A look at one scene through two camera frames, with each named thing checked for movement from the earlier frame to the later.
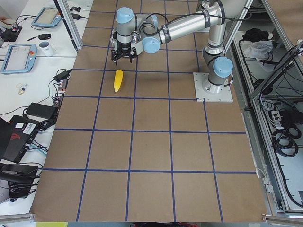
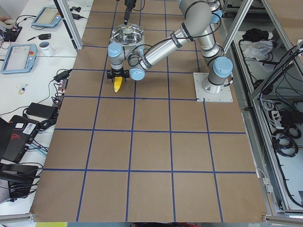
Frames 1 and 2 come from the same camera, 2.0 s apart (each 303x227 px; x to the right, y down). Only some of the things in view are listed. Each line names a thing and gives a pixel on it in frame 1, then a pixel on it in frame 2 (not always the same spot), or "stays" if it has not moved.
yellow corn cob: [118, 80] stays
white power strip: [276, 118] stays
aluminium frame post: [70, 22] stays
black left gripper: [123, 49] → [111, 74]
